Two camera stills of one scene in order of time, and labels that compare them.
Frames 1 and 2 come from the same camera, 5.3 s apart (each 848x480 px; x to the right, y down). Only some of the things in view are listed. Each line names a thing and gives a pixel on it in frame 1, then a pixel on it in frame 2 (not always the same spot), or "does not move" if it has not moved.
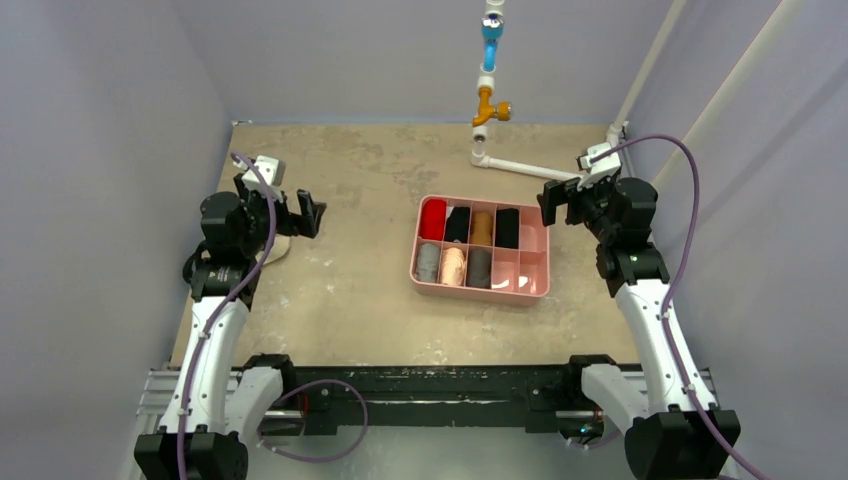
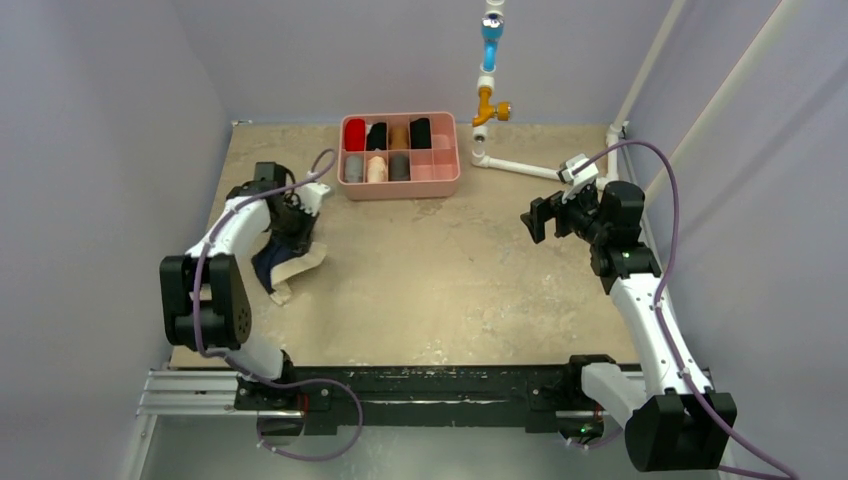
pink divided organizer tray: [481, 250] → [434, 172]
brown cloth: [482, 229] → [398, 137]
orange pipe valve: [488, 110] does not move
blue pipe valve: [491, 30] does not move
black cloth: [507, 228] → [420, 134]
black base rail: [324, 397] does not move
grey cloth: [428, 263] → [353, 169]
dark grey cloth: [479, 269] → [399, 167]
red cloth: [433, 219] → [355, 135]
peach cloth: [453, 266] → [376, 170]
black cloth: [457, 224] → [377, 137]
